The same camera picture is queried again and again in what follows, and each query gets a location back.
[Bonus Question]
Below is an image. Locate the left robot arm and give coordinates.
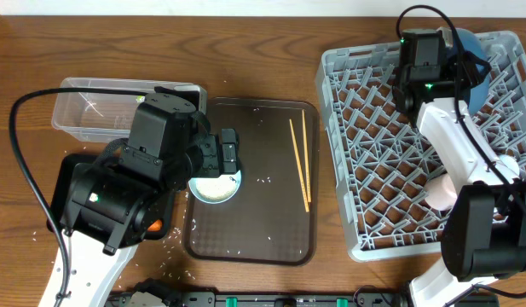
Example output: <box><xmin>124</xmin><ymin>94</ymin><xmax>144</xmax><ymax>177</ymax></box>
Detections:
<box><xmin>40</xmin><ymin>87</ymin><xmax>240</xmax><ymax>306</ymax></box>

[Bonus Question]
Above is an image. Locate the wooden chopstick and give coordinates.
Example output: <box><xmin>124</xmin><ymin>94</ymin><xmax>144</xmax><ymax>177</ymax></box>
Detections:
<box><xmin>302</xmin><ymin>110</ymin><xmax>312</xmax><ymax>203</ymax></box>
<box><xmin>289</xmin><ymin>119</ymin><xmax>309</xmax><ymax>212</ymax></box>

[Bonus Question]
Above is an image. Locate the clear plastic bin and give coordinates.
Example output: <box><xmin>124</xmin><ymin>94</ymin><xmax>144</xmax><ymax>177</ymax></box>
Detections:
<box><xmin>52</xmin><ymin>78</ymin><xmax>207</xmax><ymax>143</ymax></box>

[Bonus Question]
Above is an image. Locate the left wooden chopstick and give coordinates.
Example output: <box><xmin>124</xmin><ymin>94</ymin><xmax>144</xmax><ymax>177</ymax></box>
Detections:
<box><xmin>289</xmin><ymin>119</ymin><xmax>309</xmax><ymax>212</ymax></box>

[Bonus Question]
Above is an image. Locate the large blue plate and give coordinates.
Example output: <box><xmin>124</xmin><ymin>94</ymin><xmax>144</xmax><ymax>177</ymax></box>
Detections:
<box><xmin>437</xmin><ymin>27</ymin><xmax>490</xmax><ymax>115</ymax></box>

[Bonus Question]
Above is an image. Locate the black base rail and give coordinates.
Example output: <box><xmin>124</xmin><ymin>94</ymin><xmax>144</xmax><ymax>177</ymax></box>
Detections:
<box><xmin>104</xmin><ymin>279</ymin><xmax>413</xmax><ymax>307</ymax></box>

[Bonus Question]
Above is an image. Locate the pink cup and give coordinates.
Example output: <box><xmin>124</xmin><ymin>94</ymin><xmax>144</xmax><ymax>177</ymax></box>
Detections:
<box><xmin>424</xmin><ymin>153</ymin><xmax>522</xmax><ymax>211</ymax></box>

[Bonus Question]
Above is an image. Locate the right wooden chopstick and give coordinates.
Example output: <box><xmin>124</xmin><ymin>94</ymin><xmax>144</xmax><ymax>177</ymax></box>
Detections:
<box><xmin>302</xmin><ymin>110</ymin><xmax>312</xmax><ymax>203</ymax></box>

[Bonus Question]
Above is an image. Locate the small light-blue rice bowl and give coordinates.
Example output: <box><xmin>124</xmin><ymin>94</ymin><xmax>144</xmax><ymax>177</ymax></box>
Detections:
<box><xmin>188</xmin><ymin>171</ymin><xmax>242</xmax><ymax>205</ymax></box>

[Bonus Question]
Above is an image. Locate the black tray bin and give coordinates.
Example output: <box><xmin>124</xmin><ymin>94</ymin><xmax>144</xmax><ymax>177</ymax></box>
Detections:
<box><xmin>50</xmin><ymin>153</ymin><xmax>176</xmax><ymax>240</ymax></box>

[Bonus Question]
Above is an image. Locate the orange carrot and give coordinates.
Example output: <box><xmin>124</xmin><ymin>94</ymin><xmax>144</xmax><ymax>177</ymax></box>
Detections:
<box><xmin>147</xmin><ymin>219</ymin><xmax>163</xmax><ymax>232</ymax></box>

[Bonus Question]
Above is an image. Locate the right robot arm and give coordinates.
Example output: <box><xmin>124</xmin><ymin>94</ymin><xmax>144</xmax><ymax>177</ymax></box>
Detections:
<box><xmin>392</xmin><ymin>28</ymin><xmax>526</xmax><ymax>306</ymax></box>

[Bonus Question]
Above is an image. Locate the brown serving tray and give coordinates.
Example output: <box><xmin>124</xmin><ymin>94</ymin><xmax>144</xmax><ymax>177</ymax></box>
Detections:
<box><xmin>182</xmin><ymin>97</ymin><xmax>319</xmax><ymax>266</ymax></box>

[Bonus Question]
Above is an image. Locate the grey dishwasher rack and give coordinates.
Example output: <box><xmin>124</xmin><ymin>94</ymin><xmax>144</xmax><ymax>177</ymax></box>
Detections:
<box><xmin>315</xmin><ymin>31</ymin><xmax>526</xmax><ymax>262</ymax></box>

